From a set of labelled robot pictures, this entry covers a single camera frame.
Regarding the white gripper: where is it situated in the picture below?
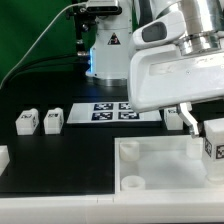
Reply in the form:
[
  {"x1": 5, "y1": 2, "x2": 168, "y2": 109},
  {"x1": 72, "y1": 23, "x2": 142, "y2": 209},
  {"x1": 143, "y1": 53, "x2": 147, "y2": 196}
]
[{"x1": 128, "y1": 44, "x2": 224, "y2": 138}]

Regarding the white square tabletop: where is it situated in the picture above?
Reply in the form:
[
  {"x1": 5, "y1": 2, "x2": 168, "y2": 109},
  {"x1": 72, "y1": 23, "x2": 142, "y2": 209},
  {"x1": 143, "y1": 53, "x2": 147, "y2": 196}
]
[{"x1": 115, "y1": 135, "x2": 224, "y2": 194}]

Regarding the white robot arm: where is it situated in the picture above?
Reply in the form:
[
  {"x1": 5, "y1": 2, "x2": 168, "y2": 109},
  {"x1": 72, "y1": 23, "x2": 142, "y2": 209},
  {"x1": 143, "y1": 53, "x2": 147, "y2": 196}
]
[{"x1": 128, "y1": 0, "x2": 224, "y2": 137}]

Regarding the white sheet with AprilTags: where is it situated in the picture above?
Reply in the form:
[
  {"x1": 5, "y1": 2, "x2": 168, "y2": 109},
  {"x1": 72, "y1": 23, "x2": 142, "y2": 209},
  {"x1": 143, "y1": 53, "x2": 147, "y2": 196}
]
[{"x1": 67, "y1": 102, "x2": 161, "y2": 124}]

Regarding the white block left edge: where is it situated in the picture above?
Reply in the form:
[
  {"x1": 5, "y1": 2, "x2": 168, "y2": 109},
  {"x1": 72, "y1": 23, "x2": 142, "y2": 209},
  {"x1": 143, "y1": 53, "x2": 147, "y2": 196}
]
[{"x1": 0, "y1": 145, "x2": 10, "y2": 176}]

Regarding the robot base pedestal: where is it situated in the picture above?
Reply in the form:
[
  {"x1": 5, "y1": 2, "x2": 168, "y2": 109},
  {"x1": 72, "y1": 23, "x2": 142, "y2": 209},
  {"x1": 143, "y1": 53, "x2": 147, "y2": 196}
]
[{"x1": 86, "y1": 0, "x2": 133, "y2": 86}]

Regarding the camera on black stand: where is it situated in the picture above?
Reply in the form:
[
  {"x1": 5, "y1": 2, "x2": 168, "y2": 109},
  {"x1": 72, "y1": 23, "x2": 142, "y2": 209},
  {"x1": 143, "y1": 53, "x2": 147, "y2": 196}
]
[{"x1": 66, "y1": 0, "x2": 122, "y2": 57}]

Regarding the white cable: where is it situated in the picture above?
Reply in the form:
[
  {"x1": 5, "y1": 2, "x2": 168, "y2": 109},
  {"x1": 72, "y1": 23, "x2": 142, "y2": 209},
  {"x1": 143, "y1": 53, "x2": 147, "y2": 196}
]
[{"x1": 0, "y1": 2, "x2": 88, "y2": 88}]

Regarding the black cable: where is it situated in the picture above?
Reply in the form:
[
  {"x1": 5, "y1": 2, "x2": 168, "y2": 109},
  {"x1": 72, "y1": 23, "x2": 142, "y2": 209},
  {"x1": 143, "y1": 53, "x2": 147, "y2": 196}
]
[{"x1": 0, "y1": 54, "x2": 88, "y2": 91}]

